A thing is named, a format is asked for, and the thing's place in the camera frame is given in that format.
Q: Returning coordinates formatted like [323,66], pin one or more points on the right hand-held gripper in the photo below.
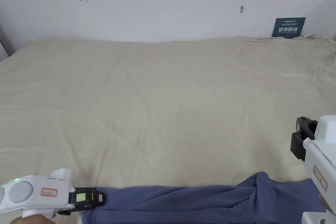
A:
[323,155]

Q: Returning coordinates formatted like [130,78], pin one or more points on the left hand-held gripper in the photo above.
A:
[29,195]

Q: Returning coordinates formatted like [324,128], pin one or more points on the dark blue garment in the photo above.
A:
[183,203]

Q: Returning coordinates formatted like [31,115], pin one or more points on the person's left hand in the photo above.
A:
[31,220]

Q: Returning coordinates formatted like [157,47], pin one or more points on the dark blue sign card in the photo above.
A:
[288,27]

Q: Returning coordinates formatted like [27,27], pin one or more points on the bed with beige sheet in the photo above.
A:
[157,103]

